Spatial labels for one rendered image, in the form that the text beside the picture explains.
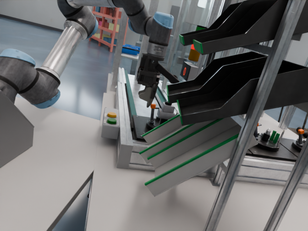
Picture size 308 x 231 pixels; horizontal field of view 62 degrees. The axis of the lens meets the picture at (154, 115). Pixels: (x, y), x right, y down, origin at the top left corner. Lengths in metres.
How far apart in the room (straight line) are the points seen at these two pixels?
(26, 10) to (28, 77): 12.98
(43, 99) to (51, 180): 0.37
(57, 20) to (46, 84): 12.11
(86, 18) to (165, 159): 0.80
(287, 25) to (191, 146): 0.39
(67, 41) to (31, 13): 12.65
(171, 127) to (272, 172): 0.52
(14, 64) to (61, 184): 0.45
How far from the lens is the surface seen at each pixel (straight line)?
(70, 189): 0.86
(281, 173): 1.23
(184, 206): 0.89
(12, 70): 1.04
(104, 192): 0.86
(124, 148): 0.94
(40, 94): 1.10
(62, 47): 1.21
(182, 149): 0.74
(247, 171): 1.14
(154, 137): 0.89
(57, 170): 0.94
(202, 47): 0.54
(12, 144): 0.96
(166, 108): 1.05
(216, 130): 0.73
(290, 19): 0.56
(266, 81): 0.55
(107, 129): 1.07
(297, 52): 12.17
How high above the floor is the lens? 1.39
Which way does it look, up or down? 20 degrees down
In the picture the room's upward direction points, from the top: 13 degrees clockwise
